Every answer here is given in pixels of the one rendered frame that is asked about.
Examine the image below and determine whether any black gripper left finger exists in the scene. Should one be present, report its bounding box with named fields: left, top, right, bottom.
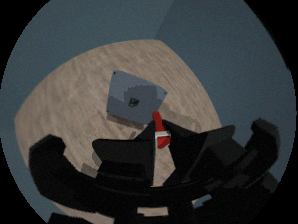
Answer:
left=92, top=120, right=156, bottom=186

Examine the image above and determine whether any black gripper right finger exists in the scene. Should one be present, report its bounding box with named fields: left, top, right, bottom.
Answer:
left=162, top=120, right=235, bottom=183

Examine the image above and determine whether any red peg with white end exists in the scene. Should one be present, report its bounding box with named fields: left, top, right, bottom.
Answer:
left=153, top=112, right=172, bottom=148

